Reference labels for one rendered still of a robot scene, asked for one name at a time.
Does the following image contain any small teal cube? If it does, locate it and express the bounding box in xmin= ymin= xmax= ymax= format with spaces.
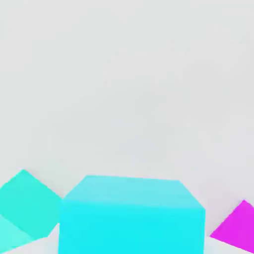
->
xmin=0 ymin=169 xmax=64 ymax=254

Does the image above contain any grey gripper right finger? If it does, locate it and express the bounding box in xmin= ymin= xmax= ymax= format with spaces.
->
xmin=204 ymin=235 xmax=254 ymax=254

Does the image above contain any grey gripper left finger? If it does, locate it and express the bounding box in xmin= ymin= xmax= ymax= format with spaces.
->
xmin=0 ymin=223 xmax=60 ymax=254

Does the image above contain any small magenta cube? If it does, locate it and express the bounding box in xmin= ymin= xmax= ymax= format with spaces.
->
xmin=209 ymin=199 xmax=254 ymax=254

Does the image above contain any small cyan cube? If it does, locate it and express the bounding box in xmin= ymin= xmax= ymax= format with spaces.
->
xmin=58 ymin=174 xmax=206 ymax=254

